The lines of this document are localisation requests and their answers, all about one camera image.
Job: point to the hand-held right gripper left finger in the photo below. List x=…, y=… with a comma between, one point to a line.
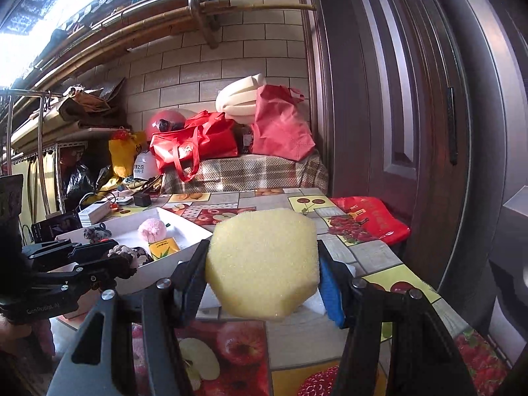
x=194, y=293

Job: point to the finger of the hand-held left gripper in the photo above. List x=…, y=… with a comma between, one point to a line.
x=62, y=251
x=95, y=274

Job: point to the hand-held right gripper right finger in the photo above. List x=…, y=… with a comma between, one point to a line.
x=332, y=293

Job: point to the black white print scrunchie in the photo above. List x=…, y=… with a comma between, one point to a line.
x=95, y=233

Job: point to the beige braided knot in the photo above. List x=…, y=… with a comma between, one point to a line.
x=126, y=252

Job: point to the yellow green packet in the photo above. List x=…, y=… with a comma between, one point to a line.
x=164, y=247

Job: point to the white cardboard box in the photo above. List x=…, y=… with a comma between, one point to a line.
x=123, y=225

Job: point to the pink plush ball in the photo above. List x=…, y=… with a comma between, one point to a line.
x=151, y=229

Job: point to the yellow sponge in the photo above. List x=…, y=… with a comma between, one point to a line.
x=264, y=264

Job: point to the fruit print tablecloth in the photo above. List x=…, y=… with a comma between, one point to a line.
x=371, y=255

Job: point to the small white box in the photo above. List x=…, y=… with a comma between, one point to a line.
x=97, y=210

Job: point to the black plastic bag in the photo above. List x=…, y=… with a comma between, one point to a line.
x=78, y=177

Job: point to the round white device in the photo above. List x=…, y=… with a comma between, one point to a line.
x=121, y=202

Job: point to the yellow curtain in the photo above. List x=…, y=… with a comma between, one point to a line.
x=29, y=181

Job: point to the flat red plastic bag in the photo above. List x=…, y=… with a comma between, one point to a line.
x=371, y=218

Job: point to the black charger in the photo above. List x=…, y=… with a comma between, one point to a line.
x=143, y=200

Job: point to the yellow bag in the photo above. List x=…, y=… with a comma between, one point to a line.
x=123, y=152

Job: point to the white helmet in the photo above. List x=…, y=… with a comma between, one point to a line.
x=144, y=165

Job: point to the plaid cloth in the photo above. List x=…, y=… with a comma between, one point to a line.
x=247, y=173

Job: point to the brown bags on shelf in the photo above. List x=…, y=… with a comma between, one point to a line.
x=90, y=103

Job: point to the pink helmet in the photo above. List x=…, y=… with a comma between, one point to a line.
x=165, y=121

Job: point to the red cloth bag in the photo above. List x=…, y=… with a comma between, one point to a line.
x=280, y=123

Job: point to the rolled white foam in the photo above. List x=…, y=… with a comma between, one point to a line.
x=239, y=99

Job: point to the brown wooden door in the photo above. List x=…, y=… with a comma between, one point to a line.
x=392, y=90

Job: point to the bamboo poles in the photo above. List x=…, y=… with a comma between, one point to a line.
x=165, y=20

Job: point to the metal pipe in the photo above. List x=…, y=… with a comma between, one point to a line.
x=202, y=0

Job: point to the chrome rack rail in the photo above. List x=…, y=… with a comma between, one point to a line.
x=40, y=132

